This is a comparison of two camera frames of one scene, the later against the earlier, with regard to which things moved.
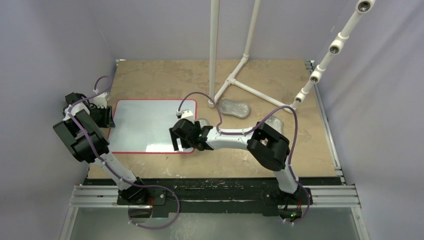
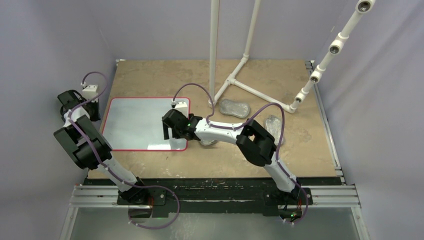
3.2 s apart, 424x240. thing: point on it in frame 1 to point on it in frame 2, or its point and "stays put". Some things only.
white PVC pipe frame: x=316 y=75 stays put
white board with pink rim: x=142 y=125 stays put
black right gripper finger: x=174 y=138 to x=165 y=130
